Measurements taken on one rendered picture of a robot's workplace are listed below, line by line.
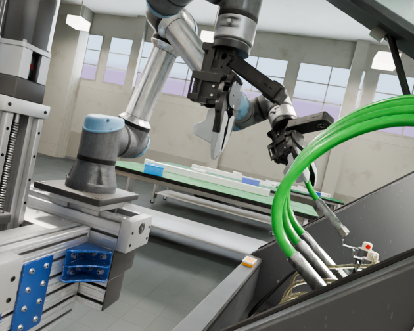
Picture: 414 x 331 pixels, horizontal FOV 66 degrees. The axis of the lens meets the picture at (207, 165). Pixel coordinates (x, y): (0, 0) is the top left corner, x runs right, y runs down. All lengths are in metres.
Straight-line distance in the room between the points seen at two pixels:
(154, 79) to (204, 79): 0.52
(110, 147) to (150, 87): 0.25
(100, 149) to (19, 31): 0.35
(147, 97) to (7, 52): 0.42
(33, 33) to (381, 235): 1.00
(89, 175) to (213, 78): 0.54
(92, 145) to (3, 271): 0.49
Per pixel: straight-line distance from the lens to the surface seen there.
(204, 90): 0.59
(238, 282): 0.79
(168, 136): 9.59
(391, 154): 9.11
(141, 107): 1.10
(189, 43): 0.93
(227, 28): 0.61
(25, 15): 0.89
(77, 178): 0.99
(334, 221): 0.76
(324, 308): 0.33
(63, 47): 11.56
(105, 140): 0.98
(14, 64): 0.87
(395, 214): 0.98
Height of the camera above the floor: 1.23
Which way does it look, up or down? 3 degrees down
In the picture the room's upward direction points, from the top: 13 degrees clockwise
